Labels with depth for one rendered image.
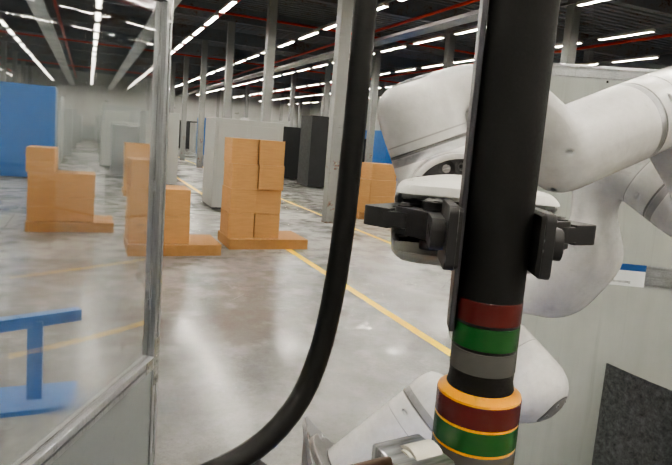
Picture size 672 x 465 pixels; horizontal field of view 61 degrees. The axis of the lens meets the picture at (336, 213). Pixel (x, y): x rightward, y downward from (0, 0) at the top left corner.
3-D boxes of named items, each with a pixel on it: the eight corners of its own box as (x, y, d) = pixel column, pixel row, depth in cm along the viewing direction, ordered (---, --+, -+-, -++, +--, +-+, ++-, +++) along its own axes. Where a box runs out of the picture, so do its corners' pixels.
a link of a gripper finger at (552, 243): (562, 260, 34) (604, 287, 27) (506, 254, 34) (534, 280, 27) (569, 206, 33) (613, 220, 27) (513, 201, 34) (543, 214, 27)
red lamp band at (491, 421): (474, 440, 27) (476, 416, 27) (418, 401, 31) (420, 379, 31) (537, 424, 29) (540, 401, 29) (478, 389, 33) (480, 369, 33)
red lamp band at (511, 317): (486, 332, 27) (489, 307, 27) (441, 311, 30) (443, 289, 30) (535, 325, 29) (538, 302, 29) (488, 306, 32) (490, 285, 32)
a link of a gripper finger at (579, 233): (604, 240, 36) (583, 249, 32) (487, 223, 41) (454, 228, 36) (607, 222, 36) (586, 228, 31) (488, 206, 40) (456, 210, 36)
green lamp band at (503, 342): (483, 358, 28) (486, 333, 27) (438, 335, 30) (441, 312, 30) (532, 350, 29) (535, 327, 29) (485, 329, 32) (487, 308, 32)
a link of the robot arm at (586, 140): (634, 8, 59) (399, 74, 47) (678, 154, 61) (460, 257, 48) (567, 38, 68) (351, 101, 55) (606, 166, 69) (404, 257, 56)
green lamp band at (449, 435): (471, 465, 27) (473, 441, 27) (416, 423, 31) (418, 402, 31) (534, 448, 30) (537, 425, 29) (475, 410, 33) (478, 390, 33)
